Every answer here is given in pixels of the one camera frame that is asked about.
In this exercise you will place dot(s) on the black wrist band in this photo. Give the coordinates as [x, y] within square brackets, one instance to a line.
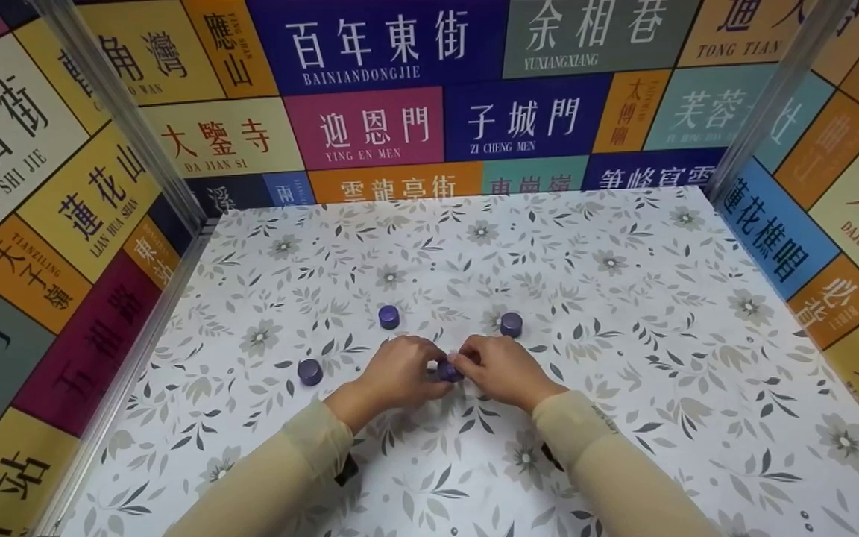
[346, 470]
[551, 456]

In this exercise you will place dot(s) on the person's right fingers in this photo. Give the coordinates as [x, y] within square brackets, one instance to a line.
[467, 356]

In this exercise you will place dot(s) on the purple bottle cap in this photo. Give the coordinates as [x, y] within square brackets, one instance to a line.
[511, 324]
[447, 371]
[310, 372]
[389, 317]

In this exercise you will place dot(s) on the person's left forearm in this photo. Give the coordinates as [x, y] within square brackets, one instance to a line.
[280, 470]

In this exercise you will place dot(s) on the person's right hand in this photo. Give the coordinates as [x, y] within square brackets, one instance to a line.
[508, 373]

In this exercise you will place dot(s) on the person's right forearm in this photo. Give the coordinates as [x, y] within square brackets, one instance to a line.
[608, 470]

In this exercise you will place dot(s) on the person's left hand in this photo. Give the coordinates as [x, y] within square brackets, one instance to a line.
[392, 377]

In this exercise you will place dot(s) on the person's left fingers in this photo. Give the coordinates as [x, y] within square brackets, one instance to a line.
[433, 356]

